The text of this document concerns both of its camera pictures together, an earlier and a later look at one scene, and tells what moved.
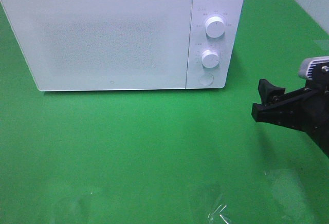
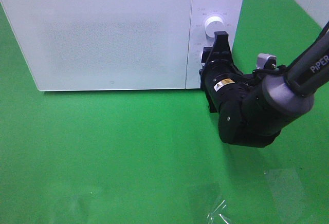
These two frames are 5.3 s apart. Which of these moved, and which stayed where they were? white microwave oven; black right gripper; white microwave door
Moved: black right gripper
Stayed: white microwave oven; white microwave door
